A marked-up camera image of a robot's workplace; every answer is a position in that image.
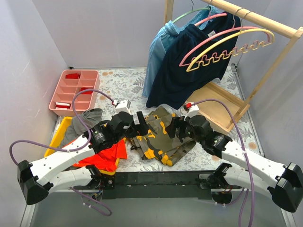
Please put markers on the orange shorts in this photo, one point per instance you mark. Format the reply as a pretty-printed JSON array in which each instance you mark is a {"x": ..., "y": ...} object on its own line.
[{"x": 106, "y": 160}]

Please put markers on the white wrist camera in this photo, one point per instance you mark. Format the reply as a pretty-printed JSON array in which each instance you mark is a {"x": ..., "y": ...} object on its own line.
[
  {"x": 123, "y": 106},
  {"x": 191, "y": 109}
]

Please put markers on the red sock middle compartment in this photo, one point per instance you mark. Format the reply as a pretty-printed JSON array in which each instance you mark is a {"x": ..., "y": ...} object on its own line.
[{"x": 86, "y": 91}]

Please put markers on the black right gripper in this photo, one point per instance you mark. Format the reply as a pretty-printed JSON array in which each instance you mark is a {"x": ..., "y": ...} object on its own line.
[{"x": 179, "y": 127}]

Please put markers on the light blue shorts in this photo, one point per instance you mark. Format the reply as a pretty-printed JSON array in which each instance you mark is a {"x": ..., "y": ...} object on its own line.
[{"x": 161, "y": 43}]

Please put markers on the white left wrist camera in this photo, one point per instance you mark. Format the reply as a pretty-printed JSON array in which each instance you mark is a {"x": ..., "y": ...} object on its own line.
[{"x": 123, "y": 106}]

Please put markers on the yellow wavy hanger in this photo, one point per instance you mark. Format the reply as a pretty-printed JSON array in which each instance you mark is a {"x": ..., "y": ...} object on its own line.
[{"x": 219, "y": 46}]

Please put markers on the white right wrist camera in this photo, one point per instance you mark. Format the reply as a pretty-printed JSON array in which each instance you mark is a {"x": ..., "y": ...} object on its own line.
[{"x": 191, "y": 109}]

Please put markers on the green hanger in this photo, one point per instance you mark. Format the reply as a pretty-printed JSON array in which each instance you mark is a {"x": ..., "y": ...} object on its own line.
[{"x": 193, "y": 10}]

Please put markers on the wooden clothes rack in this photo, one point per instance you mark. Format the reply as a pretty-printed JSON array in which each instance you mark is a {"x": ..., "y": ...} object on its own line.
[{"x": 221, "y": 108}]

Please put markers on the grey shorts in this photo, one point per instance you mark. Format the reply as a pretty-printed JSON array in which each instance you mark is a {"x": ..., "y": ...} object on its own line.
[{"x": 76, "y": 128}]

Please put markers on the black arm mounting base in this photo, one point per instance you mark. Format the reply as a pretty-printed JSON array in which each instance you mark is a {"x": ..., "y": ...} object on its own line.
[{"x": 173, "y": 184}]

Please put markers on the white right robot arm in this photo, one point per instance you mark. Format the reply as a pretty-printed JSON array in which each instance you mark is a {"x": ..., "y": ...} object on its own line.
[{"x": 282, "y": 183}]

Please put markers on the red sock top compartment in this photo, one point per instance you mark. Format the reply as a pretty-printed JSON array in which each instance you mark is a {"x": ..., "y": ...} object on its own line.
[{"x": 72, "y": 76}]

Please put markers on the red white striped sock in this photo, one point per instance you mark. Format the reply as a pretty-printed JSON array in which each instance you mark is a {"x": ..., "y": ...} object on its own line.
[{"x": 60, "y": 105}]

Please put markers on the yellow plastic tray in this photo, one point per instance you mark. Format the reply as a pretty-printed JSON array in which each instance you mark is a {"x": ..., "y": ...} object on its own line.
[{"x": 59, "y": 134}]

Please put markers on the red sock compartment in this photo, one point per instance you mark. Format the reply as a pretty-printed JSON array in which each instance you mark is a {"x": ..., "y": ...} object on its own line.
[
  {"x": 72, "y": 76},
  {"x": 86, "y": 91}
]

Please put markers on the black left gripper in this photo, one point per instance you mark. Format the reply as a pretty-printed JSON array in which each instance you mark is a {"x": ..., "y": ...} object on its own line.
[{"x": 136, "y": 124}]

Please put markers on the pink hanger with navy shorts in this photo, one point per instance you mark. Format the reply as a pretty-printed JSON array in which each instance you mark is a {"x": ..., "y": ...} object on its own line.
[{"x": 210, "y": 18}]

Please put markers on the pink divided organizer box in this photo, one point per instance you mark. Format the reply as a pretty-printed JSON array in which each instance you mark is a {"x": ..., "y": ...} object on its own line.
[{"x": 66, "y": 90}]

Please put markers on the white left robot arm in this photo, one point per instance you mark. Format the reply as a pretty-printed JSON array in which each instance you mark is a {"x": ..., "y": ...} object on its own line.
[{"x": 42, "y": 177}]

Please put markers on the camouflage shorts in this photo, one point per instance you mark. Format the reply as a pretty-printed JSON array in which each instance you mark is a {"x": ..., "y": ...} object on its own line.
[{"x": 157, "y": 144}]

